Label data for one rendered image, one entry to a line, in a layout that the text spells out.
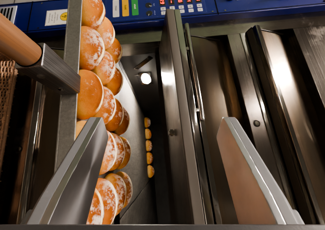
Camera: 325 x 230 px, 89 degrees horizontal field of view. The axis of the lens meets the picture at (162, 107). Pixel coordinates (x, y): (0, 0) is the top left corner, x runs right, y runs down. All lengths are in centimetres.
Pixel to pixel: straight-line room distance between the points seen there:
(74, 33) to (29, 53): 16
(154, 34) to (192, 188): 56
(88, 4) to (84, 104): 22
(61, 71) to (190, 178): 32
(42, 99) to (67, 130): 40
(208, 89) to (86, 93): 41
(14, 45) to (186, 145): 33
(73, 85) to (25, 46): 9
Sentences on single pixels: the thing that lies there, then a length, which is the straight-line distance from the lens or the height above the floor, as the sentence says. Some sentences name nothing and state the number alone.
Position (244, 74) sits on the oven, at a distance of 68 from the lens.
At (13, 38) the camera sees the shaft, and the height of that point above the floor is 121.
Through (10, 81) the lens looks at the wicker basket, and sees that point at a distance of 77.
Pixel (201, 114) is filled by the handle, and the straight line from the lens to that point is 47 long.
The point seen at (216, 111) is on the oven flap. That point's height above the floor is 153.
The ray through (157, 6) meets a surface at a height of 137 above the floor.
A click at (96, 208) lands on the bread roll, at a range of 31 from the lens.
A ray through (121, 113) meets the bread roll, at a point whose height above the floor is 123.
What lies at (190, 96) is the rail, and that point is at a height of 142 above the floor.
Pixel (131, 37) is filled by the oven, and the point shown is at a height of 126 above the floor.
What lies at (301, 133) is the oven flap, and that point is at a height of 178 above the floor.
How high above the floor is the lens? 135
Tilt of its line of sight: level
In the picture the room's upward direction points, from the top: 84 degrees clockwise
